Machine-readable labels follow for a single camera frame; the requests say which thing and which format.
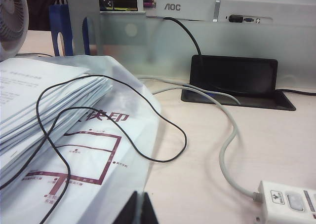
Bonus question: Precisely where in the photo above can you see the grey power strip cord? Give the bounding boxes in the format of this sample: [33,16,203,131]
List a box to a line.
[137,77,260,200]

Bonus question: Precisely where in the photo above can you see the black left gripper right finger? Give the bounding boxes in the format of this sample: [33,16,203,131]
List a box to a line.
[142,191,160,224]

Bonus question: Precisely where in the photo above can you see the grey metal bookend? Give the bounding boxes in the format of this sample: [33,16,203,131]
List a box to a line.
[67,0,104,56]

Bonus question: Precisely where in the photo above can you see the frosted glass desk partition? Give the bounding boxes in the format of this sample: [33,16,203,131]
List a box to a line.
[90,10,316,91]

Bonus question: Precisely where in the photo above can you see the black cable with plug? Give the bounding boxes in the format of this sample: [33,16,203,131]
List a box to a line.
[275,88,316,96]

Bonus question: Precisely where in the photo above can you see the blue chair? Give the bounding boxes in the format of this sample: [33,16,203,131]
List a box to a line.
[48,3,91,57]

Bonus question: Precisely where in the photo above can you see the black monitor power cable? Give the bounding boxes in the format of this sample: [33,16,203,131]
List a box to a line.
[162,16,202,57]

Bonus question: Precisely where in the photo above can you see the black usb plug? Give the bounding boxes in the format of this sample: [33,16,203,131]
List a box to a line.
[228,14,244,24]

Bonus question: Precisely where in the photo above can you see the white desk fan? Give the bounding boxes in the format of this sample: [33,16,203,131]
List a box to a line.
[0,0,30,62]

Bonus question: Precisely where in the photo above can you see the yellow sticky notes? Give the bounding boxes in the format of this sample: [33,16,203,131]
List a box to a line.
[113,6,138,12]

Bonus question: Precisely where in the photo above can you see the white power strip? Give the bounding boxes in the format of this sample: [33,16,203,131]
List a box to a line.
[251,180,316,224]

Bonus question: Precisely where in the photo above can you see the white AOC monitor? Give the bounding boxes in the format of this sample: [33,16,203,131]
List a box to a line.
[144,0,316,29]

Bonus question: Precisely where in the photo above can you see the stack of printed papers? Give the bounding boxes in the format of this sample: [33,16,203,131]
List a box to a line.
[0,57,114,175]

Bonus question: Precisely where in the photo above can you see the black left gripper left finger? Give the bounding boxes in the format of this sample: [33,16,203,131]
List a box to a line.
[119,191,141,224]

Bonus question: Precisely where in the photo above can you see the thin black cable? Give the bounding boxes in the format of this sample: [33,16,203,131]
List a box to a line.
[0,75,188,224]

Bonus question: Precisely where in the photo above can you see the translucent printed plastic bag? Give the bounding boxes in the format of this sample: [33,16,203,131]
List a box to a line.
[0,55,162,224]

